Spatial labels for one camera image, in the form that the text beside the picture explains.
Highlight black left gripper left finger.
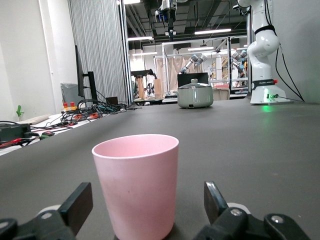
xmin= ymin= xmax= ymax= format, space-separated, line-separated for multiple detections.
xmin=0 ymin=182 xmax=94 ymax=240

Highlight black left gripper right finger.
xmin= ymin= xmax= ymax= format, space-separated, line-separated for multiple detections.
xmin=193 ymin=181 xmax=311 ymax=240

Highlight pink plastic cup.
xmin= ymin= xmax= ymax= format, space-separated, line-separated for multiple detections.
xmin=91 ymin=134 xmax=180 ymax=240

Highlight white side desk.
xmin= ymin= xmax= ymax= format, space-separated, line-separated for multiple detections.
xmin=0 ymin=106 xmax=133 ymax=157

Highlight red clip lead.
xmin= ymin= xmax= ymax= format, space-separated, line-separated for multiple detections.
xmin=0 ymin=138 xmax=28 ymax=149

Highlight white keyboard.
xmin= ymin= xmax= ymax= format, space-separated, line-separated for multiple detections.
xmin=17 ymin=114 xmax=52 ymax=125

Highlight black power supply box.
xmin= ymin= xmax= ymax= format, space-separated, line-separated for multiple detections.
xmin=0 ymin=123 xmax=32 ymax=144

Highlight grey-green cooking pot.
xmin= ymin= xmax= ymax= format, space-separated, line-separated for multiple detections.
xmin=173 ymin=85 xmax=215 ymax=109

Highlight white storage bin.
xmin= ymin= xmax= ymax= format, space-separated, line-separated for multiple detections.
xmin=212 ymin=84 xmax=231 ymax=101

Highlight green plastic clip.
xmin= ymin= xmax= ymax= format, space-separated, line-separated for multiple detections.
xmin=16 ymin=104 xmax=25 ymax=123

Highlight brown cardboard box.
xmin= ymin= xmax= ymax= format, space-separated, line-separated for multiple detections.
xmin=152 ymin=78 xmax=163 ymax=100

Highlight black background monitor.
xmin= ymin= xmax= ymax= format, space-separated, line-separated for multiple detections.
xmin=177 ymin=72 xmax=209 ymax=90

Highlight black computer monitor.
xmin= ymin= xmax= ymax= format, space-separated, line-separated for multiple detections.
xmin=74 ymin=44 xmax=98 ymax=102

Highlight beige cloth curtain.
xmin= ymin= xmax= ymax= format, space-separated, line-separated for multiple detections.
xmin=153 ymin=56 xmax=201 ymax=96

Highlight ceiling strip light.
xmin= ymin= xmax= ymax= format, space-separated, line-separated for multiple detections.
xmin=127 ymin=36 xmax=154 ymax=42
xmin=187 ymin=46 xmax=215 ymax=52
xmin=131 ymin=51 xmax=158 ymax=57
xmin=194 ymin=28 xmax=232 ymax=36

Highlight grey vertical blinds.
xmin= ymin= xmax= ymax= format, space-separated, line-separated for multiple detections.
xmin=68 ymin=0 xmax=129 ymax=105

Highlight black right arm base cable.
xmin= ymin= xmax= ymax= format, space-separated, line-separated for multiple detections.
xmin=274 ymin=42 xmax=306 ymax=103

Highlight aluminium frame post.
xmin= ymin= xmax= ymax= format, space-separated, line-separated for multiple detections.
xmin=119 ymin=0 xmax=133 ymax=106

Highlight black overhead camera rig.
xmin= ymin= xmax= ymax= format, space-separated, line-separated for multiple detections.
xmin=154 ymin=0 xmax=179 ymax=43

